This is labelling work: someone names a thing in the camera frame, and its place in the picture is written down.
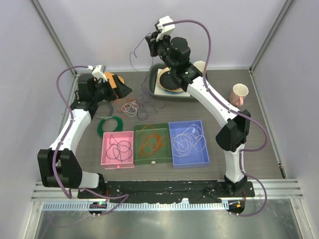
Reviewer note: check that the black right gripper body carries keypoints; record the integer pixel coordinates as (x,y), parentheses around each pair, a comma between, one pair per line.
(162,45)

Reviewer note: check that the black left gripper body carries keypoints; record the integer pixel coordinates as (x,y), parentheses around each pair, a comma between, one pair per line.
(106,92)

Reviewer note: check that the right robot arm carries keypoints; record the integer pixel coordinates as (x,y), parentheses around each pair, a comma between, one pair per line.
(175,52)

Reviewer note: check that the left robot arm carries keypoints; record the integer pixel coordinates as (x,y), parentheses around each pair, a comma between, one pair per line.
(58,164)

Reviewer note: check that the wooden cutting board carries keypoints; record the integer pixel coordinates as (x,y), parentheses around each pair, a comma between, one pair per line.
(109,76)

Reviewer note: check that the dark green tray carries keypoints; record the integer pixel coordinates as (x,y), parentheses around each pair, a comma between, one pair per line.
(152,82)

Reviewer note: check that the black and tan plate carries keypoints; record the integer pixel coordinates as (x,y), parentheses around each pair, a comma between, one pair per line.
(165,81)

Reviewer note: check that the white square plate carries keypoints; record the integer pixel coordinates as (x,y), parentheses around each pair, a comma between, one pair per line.
(159,91)

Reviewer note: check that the yellow mug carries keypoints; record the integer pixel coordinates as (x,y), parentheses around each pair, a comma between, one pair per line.
(200,66)

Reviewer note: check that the pink box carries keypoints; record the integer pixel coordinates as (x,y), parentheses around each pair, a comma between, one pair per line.
(118,150)

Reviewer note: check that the green box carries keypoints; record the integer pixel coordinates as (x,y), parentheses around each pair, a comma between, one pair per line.
(152,144)

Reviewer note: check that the pink mug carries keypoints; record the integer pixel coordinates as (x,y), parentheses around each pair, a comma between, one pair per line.
(238,94)

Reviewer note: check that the blue box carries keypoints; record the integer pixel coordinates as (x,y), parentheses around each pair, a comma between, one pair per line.
(188,144)

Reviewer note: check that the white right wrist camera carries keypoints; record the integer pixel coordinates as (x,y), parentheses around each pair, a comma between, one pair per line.
(164,27)

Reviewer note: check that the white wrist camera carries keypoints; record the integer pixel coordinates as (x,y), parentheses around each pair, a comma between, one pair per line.
(164,27)
(98,71)

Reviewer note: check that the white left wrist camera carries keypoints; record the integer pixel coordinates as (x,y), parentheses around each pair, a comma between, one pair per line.
(98,71)

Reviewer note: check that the aluminium corner post left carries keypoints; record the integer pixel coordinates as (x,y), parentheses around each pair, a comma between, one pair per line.
(51,32)

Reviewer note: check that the aluminium corner post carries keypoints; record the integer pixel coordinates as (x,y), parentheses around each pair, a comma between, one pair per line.
(51,32)
(285,9)

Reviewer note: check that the white slotted cable duct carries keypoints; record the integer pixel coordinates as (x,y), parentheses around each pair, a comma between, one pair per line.
(94,206)

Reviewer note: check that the aluminium corner post right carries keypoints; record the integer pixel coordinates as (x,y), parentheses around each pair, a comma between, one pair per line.
(285,9)

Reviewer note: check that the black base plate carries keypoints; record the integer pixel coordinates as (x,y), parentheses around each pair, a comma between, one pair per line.
(168,192)

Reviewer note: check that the aluminium front rail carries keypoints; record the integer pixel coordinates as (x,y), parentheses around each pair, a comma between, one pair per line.
(275,189)

